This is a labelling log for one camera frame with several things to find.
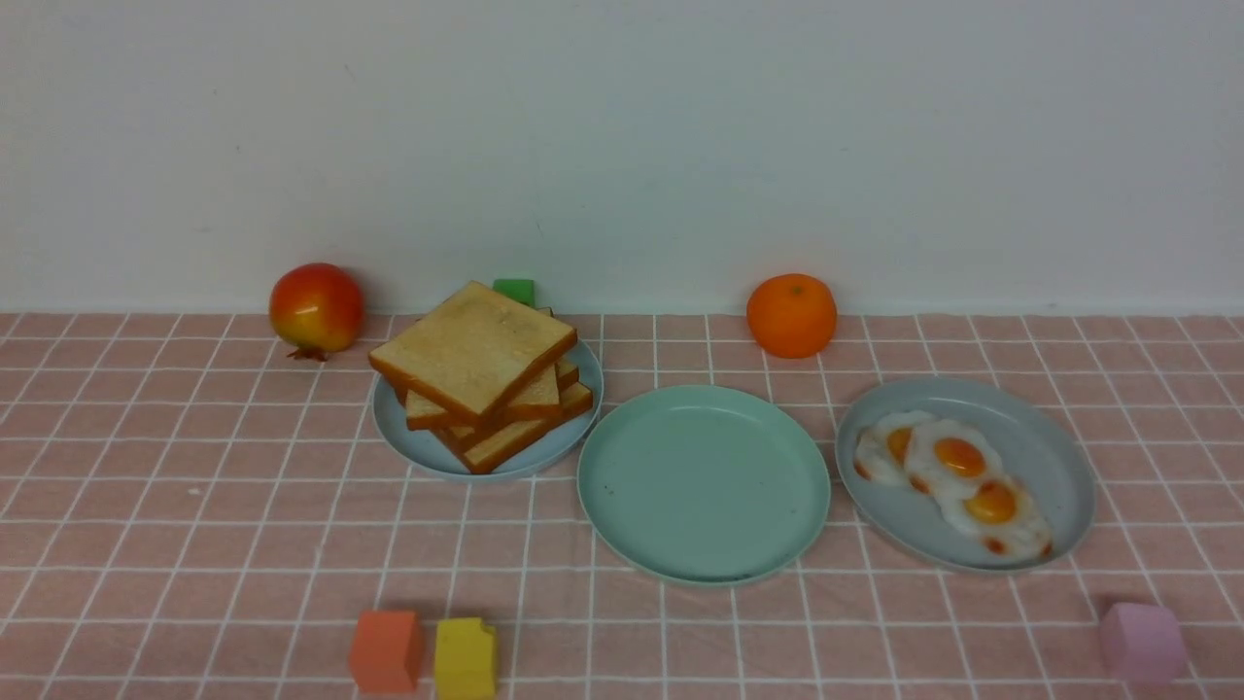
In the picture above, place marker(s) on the fried egg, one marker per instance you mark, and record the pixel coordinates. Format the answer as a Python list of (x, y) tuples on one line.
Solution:
[(881, 450), (948, 459), (1003, 518)]

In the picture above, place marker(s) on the green cube block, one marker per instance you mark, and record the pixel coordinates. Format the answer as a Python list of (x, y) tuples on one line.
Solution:
[(519, 290)]

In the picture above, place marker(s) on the green centre plate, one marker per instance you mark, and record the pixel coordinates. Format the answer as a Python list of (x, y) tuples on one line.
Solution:
[(704, 485)]

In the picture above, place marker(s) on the orange tangerine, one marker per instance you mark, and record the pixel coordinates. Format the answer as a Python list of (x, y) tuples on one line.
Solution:
[(792, 316)]

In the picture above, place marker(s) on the light blue bread plate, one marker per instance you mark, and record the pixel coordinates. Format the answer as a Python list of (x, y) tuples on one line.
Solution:
[(427, 455)]

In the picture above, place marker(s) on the red yellow pomegranate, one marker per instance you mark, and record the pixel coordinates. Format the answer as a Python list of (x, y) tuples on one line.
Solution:
[(318, 309)]

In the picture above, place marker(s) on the yellow cube block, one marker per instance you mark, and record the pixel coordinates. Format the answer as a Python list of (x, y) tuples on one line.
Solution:
[(466, 659)]

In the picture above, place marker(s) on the orange cube block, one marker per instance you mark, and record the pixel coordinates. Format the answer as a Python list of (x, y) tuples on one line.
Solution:
[(386, 656)]

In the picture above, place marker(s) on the grey blue egg plate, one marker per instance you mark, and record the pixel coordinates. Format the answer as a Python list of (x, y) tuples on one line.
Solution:
[(1034, 450)]

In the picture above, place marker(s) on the pink checked tablecloth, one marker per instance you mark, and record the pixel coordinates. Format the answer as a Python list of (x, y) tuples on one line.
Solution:
[(188, 513)]

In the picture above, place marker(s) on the pink cube block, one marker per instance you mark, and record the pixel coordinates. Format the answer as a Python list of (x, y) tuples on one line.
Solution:
[(1142, 643)]

